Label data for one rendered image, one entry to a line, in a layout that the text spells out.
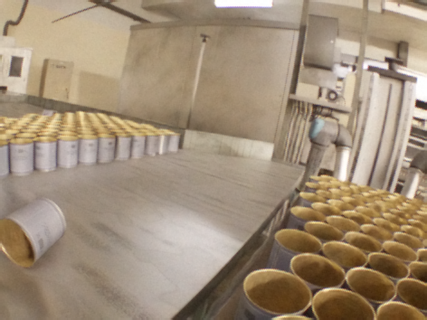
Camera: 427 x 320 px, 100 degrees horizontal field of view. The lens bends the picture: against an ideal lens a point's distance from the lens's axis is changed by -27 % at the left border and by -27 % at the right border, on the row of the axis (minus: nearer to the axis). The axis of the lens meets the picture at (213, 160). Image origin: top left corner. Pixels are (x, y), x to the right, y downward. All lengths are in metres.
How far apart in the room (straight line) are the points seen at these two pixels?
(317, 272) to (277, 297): 0.07
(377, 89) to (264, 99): 1.34
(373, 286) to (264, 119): 2.35
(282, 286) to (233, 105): 2.52
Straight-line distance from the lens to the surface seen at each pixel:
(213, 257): 0.39
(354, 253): 0.38
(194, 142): 1.15
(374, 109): 1.64
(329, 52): 2.35
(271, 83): 2.61
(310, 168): 1.36
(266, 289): 0.29
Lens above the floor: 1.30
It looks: 12 degrees down
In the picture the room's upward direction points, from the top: 11 degrees clockwise
